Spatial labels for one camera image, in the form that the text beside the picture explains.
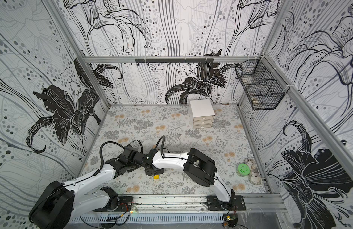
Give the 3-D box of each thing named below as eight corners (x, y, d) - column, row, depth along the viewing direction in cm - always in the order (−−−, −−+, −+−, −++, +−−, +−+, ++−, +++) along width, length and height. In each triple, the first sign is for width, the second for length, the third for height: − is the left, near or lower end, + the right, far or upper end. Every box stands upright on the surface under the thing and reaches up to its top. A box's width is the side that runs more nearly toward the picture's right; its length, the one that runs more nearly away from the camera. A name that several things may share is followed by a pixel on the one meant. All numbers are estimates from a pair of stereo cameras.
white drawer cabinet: (190, 129, 105) (192, 117, 94) (189, 102, 123) (190, 90, 112) (211, 129, 105) (214, 117, 94) (206, 102, 123) (209, 89, 112)
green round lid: (237, 176, 83) (239, 173, 80) (235, 166, 87) (237, 163, 84) (248, 176, 83) (251, 173, 80) (245, 166, 87) (247, 163, 84)
